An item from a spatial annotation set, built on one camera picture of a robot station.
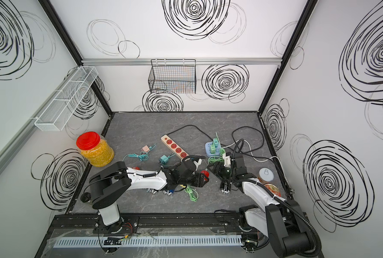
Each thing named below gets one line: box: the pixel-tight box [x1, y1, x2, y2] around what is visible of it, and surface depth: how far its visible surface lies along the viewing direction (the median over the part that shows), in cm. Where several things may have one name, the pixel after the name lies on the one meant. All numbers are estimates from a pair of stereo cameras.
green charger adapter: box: [210, 137, 219, 155], surface depth 96 cm
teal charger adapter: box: [158, 154, 169, 165], surface depth 95 cm
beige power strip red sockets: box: [160, 134, 190, 160], surface depth 101 cm
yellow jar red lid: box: [76, 131, 115, 168], surface depth 86 cm
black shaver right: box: [220, 180, 231, 192], surface depth 84 cm
